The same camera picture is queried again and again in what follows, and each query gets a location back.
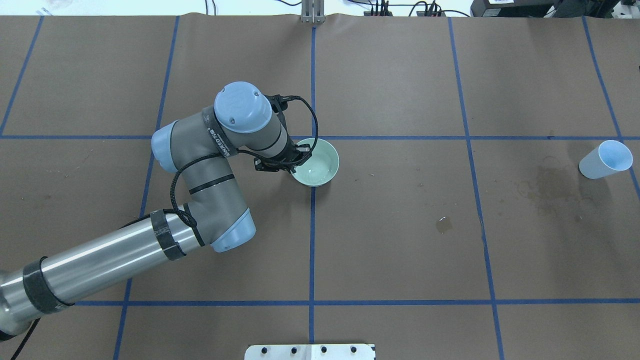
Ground black box with label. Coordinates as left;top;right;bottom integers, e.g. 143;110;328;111
470;0;555;18

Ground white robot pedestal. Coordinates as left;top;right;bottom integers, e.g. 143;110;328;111
244;343;377;360

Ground black orange usb hub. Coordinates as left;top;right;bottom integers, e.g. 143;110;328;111
363;4;394;18

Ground light green bowl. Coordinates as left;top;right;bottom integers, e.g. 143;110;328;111
292;138;340;188

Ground light blue cup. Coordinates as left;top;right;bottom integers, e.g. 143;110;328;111
578;140;634;180

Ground left black camera cable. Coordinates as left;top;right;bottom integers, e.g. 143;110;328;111
170;95;319;231

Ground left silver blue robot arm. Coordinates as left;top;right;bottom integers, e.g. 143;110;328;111
1;80;320;342

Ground aluminium frame post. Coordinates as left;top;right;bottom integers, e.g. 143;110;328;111
300;0;326;25

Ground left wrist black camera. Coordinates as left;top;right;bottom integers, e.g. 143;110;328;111
265;95;293;131

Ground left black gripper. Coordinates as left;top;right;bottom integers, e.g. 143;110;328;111
254;135;314;173

